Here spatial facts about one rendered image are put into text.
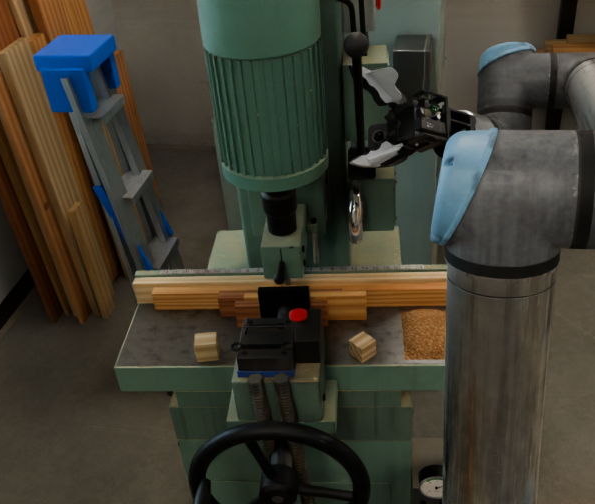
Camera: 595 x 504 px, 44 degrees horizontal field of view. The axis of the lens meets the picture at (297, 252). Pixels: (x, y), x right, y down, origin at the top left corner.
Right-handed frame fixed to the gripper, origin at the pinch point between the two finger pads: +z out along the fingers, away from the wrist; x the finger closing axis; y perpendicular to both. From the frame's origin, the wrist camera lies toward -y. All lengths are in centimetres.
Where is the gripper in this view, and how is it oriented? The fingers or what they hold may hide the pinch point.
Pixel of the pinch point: (345, 114)
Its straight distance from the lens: 110.6
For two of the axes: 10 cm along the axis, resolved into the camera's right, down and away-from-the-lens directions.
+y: 5.6, -1.7, -8.1
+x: 0.0, 9.8, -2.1
